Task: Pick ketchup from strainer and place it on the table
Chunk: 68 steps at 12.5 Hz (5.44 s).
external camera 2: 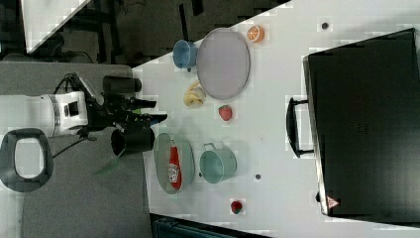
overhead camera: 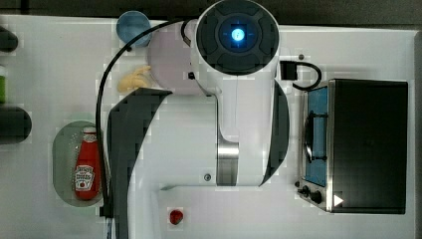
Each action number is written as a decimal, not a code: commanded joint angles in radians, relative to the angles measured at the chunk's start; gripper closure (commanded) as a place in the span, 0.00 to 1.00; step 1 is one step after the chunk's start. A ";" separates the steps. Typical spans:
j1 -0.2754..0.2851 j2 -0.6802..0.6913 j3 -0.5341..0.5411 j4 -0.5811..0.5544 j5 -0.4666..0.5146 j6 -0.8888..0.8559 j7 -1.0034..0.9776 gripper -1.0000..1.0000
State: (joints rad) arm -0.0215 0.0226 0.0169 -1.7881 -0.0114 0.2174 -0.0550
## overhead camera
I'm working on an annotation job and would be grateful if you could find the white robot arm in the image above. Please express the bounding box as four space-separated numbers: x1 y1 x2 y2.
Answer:
106 0 290 239

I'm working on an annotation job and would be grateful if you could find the green bottle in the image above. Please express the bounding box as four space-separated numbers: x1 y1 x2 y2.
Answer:
0 66 6 104

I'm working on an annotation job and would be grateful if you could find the black cylinder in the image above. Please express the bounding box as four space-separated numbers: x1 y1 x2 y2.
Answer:
0 107 32 144
0 27 19 53

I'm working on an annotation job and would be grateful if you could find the black toaster oven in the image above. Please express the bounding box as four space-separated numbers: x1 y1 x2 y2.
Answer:
296 79 408 214

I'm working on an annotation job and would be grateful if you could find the lilac round plate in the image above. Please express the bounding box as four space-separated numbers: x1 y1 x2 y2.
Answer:
147 22 208 96

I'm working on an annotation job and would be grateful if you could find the upper black cylinder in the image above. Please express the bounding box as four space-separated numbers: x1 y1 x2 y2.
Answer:
0 27 19 53

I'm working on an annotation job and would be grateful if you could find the green oval strainer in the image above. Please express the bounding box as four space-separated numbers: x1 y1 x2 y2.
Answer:
52 120 102 207

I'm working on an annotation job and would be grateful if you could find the blue cup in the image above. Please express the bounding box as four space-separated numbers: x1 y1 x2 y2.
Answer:
116 11 151 43

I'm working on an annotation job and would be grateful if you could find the dark red strawberry toy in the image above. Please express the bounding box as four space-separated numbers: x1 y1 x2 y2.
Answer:
169 210 184 225

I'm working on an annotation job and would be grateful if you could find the red ketchup bottle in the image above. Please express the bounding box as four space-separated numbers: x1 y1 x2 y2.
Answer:
74 126 101 200

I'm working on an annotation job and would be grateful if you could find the lower black cylinder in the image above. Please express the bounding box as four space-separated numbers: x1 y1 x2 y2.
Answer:
0 107 32 144

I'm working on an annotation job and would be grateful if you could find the yellow banana bunch toy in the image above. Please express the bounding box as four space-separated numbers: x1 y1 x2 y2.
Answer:
117 66 152 93

